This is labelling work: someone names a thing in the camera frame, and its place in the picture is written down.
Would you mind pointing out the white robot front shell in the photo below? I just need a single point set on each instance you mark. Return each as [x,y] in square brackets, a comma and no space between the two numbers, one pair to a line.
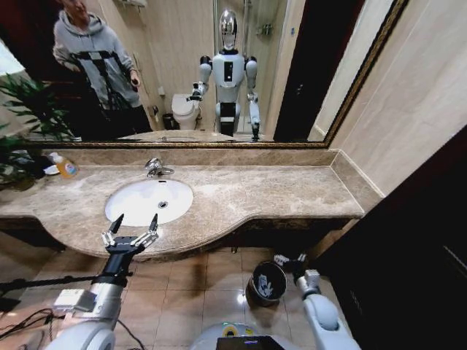
[208,339]

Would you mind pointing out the person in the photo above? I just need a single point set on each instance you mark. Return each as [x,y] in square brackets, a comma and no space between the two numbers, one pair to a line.
[95,65]

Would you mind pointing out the gilt framed wall mirror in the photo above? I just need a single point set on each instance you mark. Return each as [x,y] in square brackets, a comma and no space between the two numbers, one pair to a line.
[175,54]

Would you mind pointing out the white crumpled trash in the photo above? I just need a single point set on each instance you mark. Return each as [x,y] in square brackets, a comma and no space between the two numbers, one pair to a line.
[264,286]

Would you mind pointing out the white oval sink basin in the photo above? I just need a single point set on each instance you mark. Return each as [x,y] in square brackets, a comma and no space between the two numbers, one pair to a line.
[138,200]

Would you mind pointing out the small black bathroom bin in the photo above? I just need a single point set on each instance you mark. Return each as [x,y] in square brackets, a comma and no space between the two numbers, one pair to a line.
[168,122]

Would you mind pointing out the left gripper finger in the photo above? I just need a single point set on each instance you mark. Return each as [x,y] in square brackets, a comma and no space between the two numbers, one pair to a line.
[111,235]
[149,235]

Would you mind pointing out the dark wooden door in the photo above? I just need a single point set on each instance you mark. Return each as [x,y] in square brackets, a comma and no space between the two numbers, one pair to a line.
[419,255]

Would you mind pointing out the orange soap pump bottle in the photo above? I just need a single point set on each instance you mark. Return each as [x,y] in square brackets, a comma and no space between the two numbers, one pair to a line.
[67,168]

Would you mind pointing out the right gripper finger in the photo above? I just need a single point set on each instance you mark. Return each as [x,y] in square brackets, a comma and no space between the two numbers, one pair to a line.
[302,257]
[281,259]

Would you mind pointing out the green leafy plant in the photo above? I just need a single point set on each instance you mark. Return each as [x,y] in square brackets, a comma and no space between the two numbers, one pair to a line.
[14,160]

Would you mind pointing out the white toilet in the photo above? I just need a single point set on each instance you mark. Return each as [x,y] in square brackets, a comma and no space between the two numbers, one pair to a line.
[184,109]

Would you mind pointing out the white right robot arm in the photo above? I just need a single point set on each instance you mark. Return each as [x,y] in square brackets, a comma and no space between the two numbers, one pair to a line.
[321,313]

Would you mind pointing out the chrome sink drain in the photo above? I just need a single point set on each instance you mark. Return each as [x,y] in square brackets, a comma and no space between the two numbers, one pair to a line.
[162,204]

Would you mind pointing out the chrome faucet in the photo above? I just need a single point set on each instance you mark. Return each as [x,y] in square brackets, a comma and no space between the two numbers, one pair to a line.
[155,166]

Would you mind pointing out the black round trash bin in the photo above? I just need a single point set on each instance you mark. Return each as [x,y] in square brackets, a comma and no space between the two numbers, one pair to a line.
[271,273]

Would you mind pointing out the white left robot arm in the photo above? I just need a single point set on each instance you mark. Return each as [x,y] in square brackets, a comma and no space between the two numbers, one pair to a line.
[106,302]

